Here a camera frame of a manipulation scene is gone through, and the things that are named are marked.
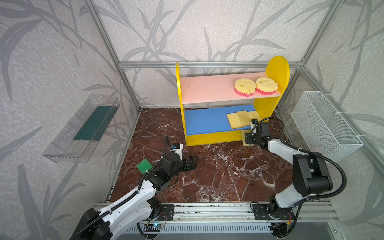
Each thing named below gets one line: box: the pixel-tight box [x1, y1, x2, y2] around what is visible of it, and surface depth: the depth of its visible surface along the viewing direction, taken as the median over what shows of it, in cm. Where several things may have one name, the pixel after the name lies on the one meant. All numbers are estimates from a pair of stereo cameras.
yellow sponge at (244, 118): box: [236, 110, 251, 127], surface depth 96 cm
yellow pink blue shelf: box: [175, 55, 290, 147], surface depth 82 cm
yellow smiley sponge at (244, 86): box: [234, 78, 257, 98], surface depth 72 cm
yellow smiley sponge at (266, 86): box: [255, 77, 279, 96], surface depth 72 cm
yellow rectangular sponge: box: [247, 110, 262, 123], surface depth 98 cm
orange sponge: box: [226, 112, 243, 129], surface depth 95 cm
